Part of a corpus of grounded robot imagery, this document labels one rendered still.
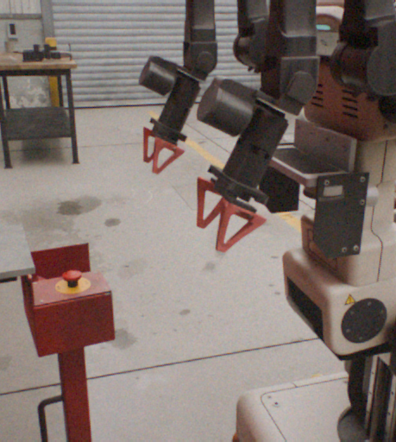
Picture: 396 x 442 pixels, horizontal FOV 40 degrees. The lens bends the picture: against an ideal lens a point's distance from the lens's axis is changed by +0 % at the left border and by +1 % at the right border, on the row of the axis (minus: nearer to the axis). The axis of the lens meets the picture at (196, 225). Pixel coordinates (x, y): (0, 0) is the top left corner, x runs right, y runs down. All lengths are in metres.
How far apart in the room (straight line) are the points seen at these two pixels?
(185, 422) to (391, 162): 1.22
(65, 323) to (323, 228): 0.54
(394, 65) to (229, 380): 1.57
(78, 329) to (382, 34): 0.77
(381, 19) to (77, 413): 1.03
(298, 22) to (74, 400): 0.95
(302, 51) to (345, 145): 0.29
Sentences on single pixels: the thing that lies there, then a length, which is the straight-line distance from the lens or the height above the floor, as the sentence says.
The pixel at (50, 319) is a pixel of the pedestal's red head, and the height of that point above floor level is 0.74.
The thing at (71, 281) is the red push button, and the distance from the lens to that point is 1.15.
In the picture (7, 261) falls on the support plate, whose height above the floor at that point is 1.00.
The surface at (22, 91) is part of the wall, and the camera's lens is 8.40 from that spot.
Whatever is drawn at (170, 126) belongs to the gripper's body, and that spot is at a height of 1.08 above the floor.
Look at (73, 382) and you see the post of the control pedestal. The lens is 1.31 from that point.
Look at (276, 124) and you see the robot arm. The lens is 0.78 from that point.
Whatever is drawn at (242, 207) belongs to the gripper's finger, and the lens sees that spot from 0.74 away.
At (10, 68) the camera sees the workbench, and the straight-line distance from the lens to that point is 5.06.
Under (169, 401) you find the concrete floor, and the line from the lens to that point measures 2.07.
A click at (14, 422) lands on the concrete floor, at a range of 2.09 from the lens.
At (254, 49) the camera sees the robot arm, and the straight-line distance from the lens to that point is 1.19.
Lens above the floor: 1.31
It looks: 21 degrees down
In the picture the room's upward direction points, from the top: straight up
